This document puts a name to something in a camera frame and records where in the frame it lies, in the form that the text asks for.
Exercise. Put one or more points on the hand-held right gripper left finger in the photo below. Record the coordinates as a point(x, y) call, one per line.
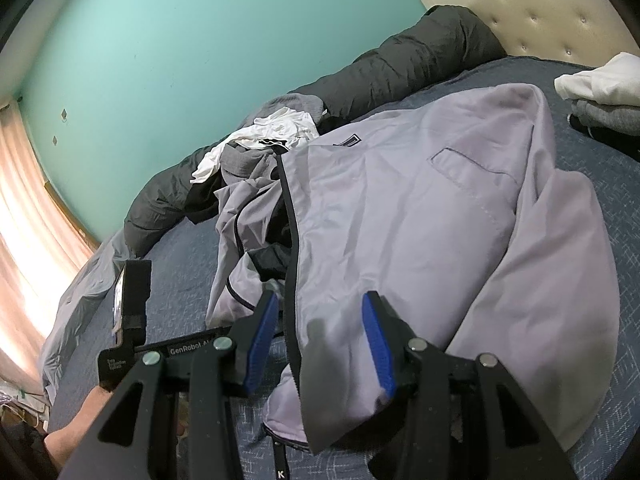
point(262, 340)

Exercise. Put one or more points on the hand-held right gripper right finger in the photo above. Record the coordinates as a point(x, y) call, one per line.
point(375, 340)

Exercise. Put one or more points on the grey jacket with black trim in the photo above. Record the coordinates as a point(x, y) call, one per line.
point(400, 210)

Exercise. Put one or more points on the person's left hand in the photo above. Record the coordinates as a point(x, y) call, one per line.
point(80, 425)

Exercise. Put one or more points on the blue patterned bed sheet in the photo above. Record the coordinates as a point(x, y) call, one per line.
point(170, 270)

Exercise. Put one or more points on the light grey blanket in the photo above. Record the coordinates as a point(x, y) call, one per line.
point(75, 320)

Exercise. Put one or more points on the pink curtain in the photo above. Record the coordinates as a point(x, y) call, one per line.
point(30, 240)

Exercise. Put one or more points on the dark grey quilt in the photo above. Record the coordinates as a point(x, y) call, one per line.
point(400, 55)

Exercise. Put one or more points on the folded black garment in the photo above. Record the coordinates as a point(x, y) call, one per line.
point(620, 142)

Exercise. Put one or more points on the folded grey garment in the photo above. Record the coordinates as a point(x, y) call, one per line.
point(615, 115)

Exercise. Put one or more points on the folded white garment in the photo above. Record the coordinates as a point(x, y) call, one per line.
point(600, 82)

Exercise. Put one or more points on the beige tufted headboard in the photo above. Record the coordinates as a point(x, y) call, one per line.
point(550, 5)

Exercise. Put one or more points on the wooden window frame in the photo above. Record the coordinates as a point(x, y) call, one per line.
point(70, 210)

